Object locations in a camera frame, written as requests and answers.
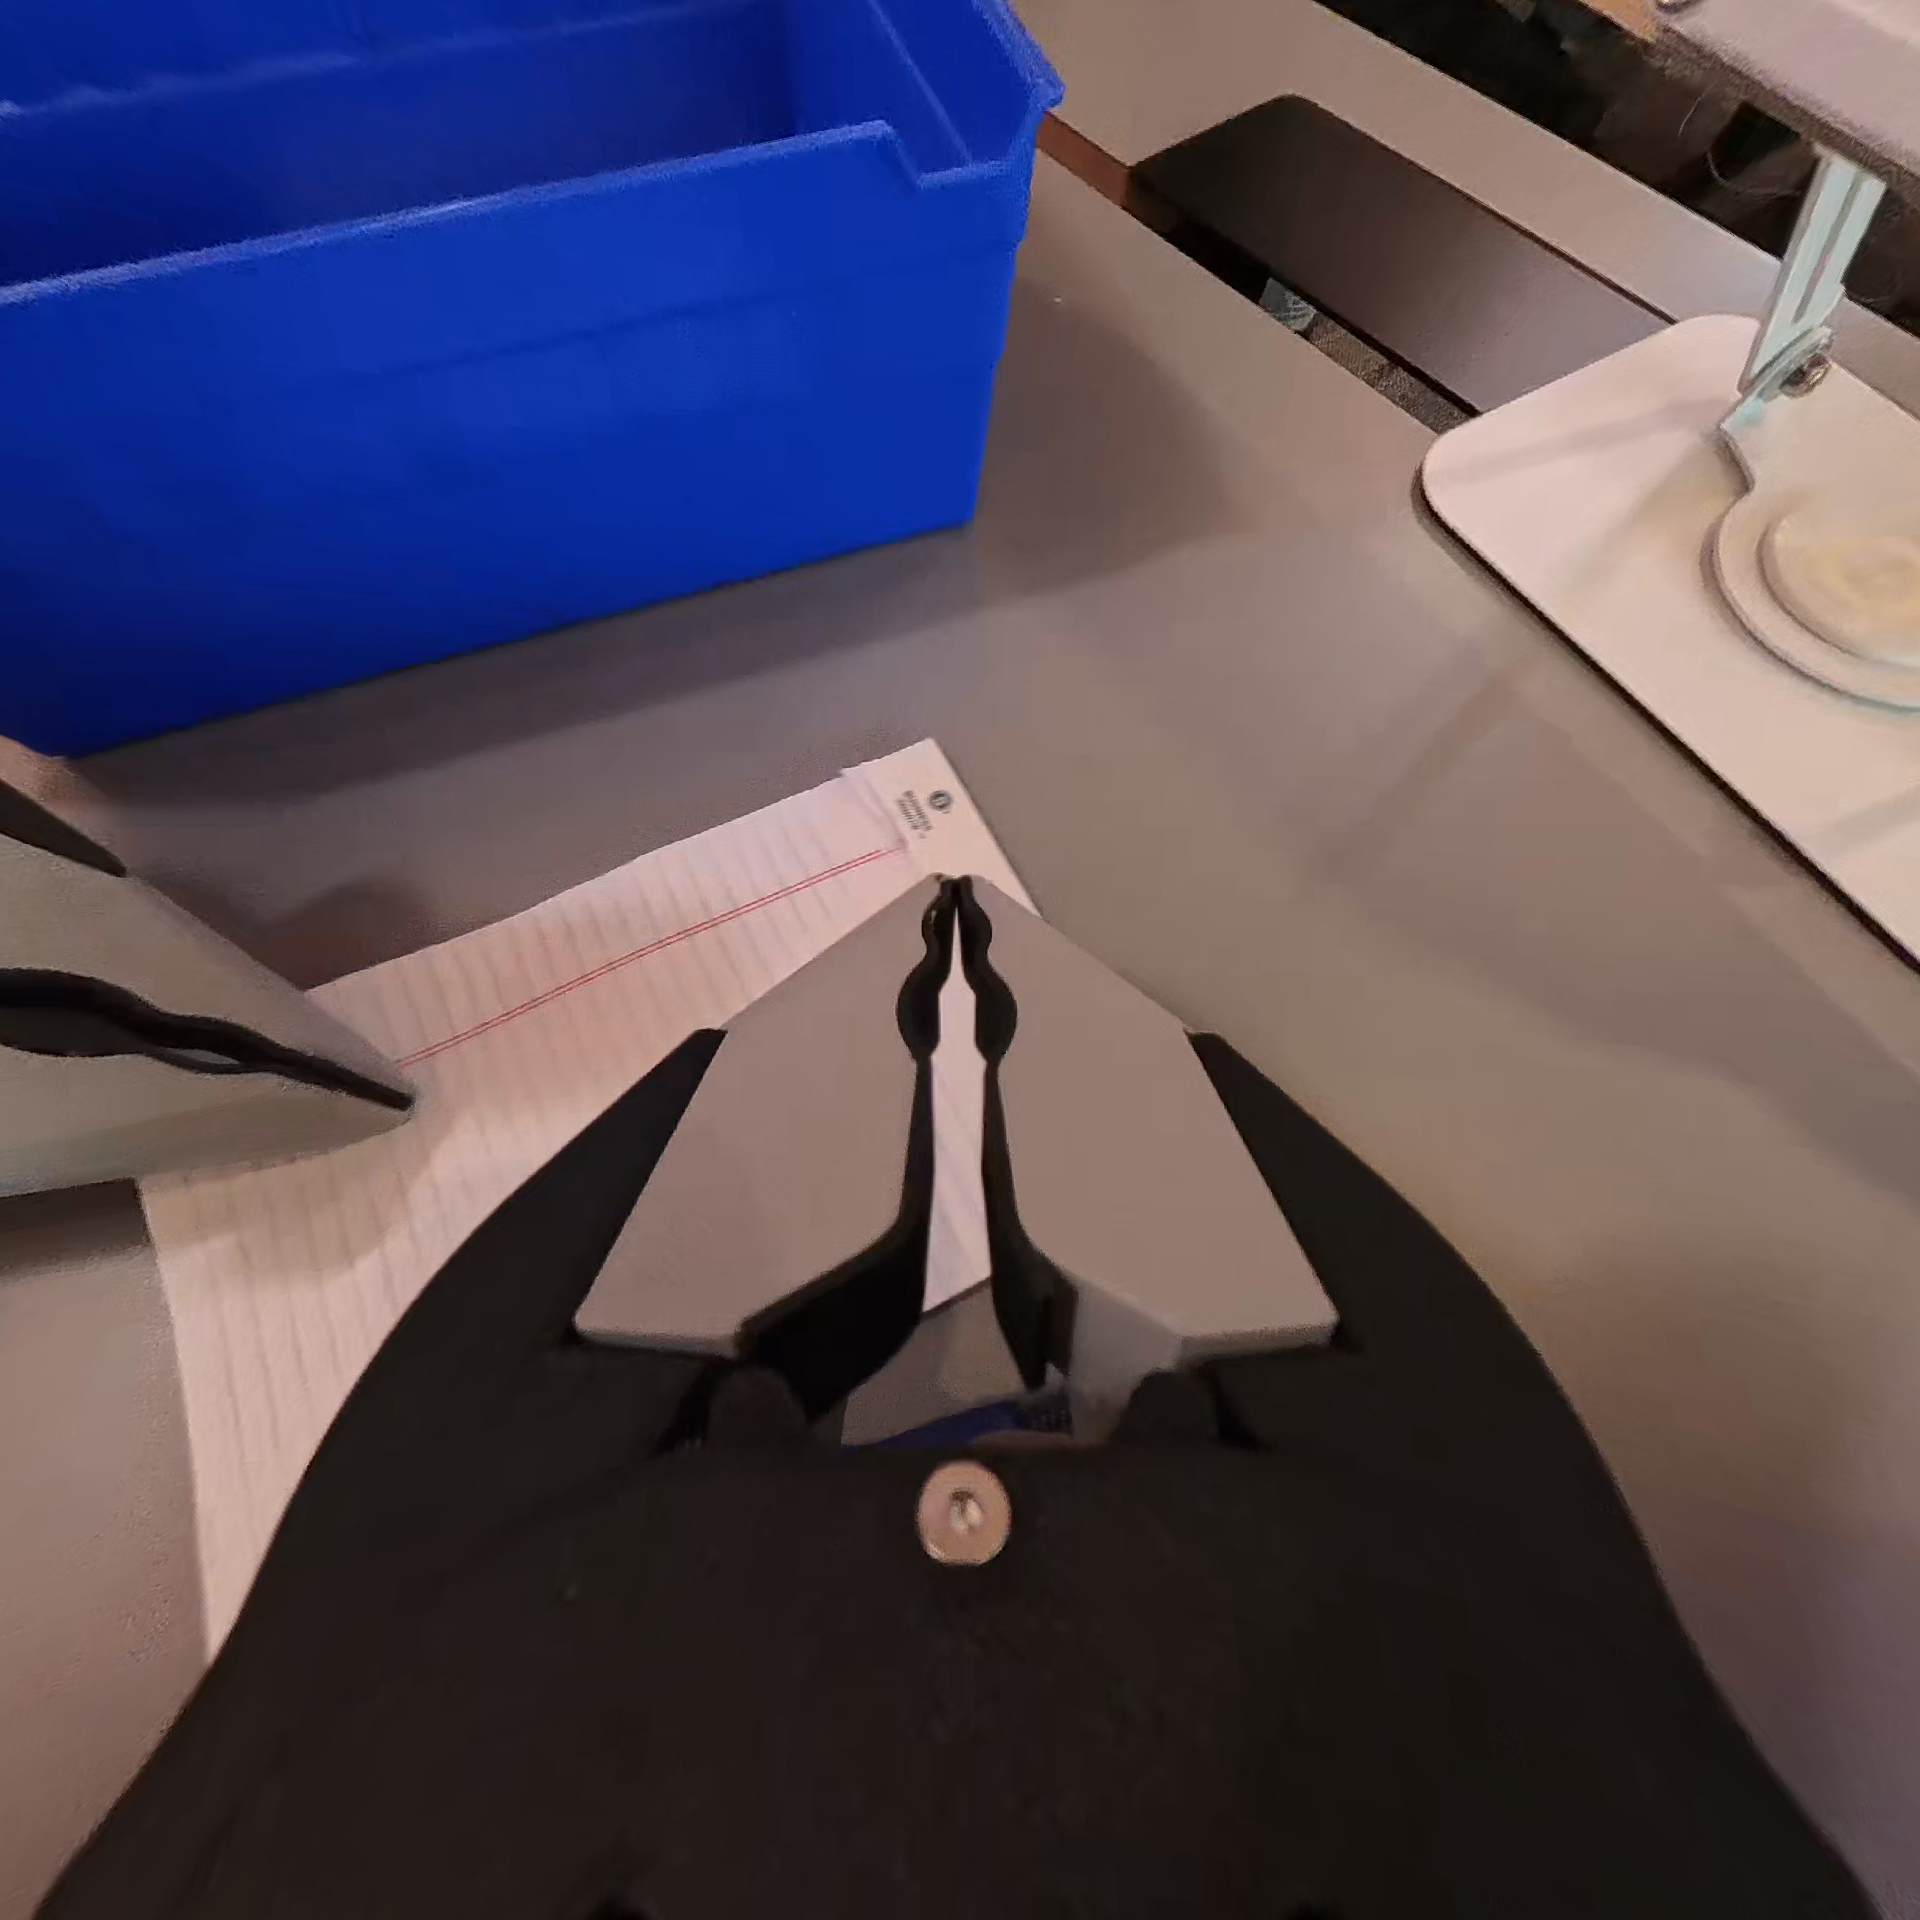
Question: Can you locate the large blue plastic bin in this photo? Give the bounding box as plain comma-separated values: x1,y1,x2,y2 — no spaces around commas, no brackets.
0,0,1064,755

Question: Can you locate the grey desk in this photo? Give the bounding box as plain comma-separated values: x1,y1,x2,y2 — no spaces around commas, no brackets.
0,0,1920,1920

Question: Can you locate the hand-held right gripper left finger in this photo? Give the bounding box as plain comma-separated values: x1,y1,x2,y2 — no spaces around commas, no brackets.
571,876,953,1420

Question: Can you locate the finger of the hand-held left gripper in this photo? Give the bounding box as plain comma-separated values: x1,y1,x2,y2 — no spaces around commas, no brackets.
0,1033,407,1201
0,734,417,1115

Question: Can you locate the white metal stand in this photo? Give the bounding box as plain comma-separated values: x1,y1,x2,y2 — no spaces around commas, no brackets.
1422,149,1920,961

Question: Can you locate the dark cable tray cover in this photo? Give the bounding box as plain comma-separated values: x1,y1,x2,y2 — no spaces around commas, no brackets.
1132,95,1673,414

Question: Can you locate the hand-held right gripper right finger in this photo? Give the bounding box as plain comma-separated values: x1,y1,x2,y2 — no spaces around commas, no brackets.
952,876,1339,1433

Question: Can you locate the white lined legal pad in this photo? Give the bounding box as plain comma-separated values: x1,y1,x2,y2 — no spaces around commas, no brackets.
141,738,1037,1637

